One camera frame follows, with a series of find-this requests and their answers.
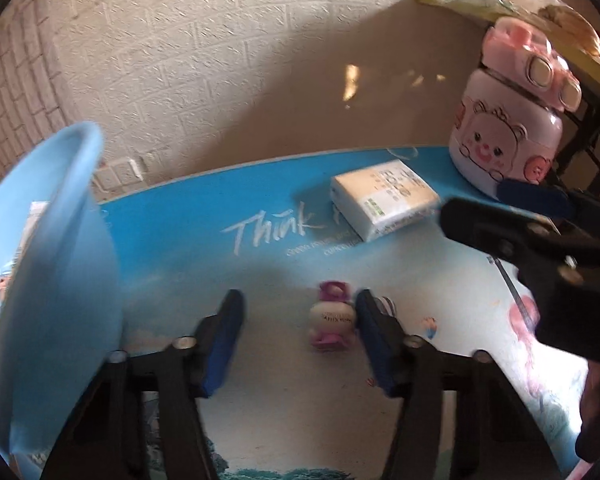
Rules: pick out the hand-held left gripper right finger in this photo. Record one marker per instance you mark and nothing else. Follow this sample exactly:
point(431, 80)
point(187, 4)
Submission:
point(376, 347)

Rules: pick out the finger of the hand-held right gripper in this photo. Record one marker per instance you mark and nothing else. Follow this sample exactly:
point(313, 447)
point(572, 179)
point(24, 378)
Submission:
point(485, 222)
point(530, 196)

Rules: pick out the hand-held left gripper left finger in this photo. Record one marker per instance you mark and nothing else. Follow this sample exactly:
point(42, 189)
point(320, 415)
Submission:
point(222, 347)

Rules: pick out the small pink white bottle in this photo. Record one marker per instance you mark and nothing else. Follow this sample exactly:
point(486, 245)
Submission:
point(330, 317)

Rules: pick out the cream tissue pack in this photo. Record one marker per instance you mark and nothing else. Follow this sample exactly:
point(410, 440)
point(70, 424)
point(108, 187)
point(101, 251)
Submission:
point(380, 195)

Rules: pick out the light blue plastic basin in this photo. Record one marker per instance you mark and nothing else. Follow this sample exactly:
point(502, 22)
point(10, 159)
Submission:
point(55, 310)

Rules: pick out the pink snack packet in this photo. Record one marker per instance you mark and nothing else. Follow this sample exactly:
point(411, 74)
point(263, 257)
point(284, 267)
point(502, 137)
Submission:
point(3, 285)

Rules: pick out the pink cartoon water bottle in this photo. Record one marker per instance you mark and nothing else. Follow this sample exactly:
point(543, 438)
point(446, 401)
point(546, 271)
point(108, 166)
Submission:
point(500, 130)

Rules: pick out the bagged bread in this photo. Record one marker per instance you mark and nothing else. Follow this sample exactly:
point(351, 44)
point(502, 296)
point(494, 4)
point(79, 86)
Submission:
point(570, 22)

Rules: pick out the white wall outlet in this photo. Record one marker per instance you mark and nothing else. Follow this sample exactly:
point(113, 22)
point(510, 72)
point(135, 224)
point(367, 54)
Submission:
point(120, 173)

